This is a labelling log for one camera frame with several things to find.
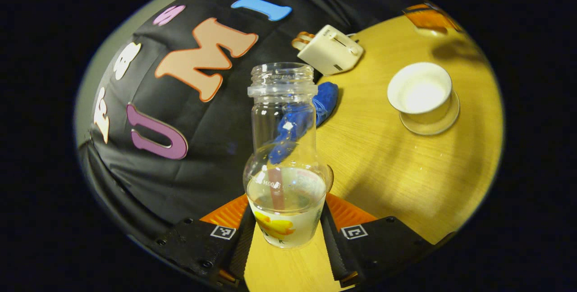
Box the black backdrop cloth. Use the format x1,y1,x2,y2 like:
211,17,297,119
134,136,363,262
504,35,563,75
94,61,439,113
78,0,426,241

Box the white teacup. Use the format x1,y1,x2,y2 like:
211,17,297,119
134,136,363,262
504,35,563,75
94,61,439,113
386,62,453,125

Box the blue towel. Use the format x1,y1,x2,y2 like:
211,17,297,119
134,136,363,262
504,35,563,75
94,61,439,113
268,81,340,165

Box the white saucer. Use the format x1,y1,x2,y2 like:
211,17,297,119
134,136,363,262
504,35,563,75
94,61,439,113
398,91,461,137

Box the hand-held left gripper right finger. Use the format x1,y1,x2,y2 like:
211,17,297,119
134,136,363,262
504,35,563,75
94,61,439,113
319,192,457,289

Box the clear glass water bottle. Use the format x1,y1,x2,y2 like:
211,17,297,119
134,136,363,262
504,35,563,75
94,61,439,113
242,62,334,250

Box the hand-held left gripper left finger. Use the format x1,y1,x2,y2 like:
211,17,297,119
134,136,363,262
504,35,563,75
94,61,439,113
153,193,257,289

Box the cream toaster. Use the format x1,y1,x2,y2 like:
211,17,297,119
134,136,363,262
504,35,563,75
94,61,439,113
296,24,365,77

